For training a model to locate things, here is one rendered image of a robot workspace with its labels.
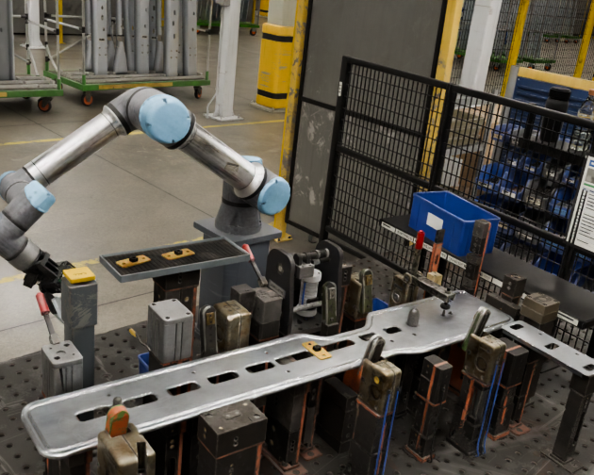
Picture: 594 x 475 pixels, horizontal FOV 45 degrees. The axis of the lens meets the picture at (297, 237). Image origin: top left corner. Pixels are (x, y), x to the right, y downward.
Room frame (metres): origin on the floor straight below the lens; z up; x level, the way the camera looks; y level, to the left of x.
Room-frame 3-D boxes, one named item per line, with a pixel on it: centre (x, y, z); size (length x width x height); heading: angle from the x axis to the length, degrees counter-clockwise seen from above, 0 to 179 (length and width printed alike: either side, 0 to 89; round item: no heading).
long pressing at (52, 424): (1.56, -0.07, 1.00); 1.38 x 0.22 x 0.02; 128
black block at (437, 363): (1.61, -0.40, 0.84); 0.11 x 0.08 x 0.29; 38
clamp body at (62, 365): (1.34, 0.48, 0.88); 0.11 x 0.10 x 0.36; 38
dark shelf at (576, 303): (2.29, -0.67, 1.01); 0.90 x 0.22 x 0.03; 38
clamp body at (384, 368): (1.48, -0.24, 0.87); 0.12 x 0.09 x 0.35; 38
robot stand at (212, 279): (2.13, 0.19, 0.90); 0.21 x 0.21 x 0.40; 45
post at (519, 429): (1.80, -0.69, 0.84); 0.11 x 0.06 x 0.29; 38
